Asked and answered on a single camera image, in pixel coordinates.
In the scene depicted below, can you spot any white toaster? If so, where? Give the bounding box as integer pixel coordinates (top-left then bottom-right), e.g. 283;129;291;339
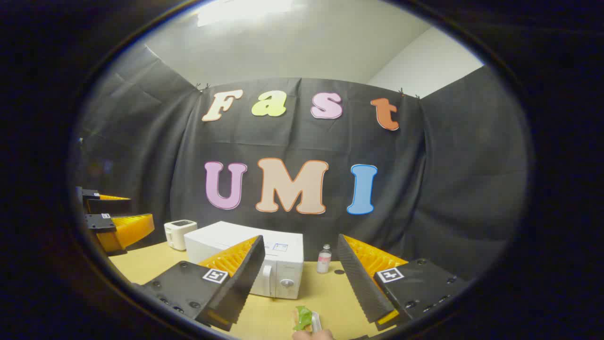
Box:
164;220;198;251

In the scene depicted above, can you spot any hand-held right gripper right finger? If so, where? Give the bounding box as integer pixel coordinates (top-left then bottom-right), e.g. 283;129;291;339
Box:
337;234;468;331

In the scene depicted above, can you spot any white microwave oven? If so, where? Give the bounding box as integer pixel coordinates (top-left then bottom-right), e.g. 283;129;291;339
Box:
184;221;304;300

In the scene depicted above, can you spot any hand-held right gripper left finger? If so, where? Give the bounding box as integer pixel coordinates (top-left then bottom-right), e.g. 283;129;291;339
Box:
134;235;266;332

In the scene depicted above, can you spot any small bottle with pink label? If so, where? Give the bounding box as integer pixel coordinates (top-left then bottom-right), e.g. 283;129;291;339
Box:
317;244;332;274

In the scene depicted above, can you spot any black backdrop cloth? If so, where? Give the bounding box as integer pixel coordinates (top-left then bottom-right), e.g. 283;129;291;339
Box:
73;45;529;284

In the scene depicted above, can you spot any lettuce sandwich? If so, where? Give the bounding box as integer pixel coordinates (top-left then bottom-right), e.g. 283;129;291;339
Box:
292;306;314;332

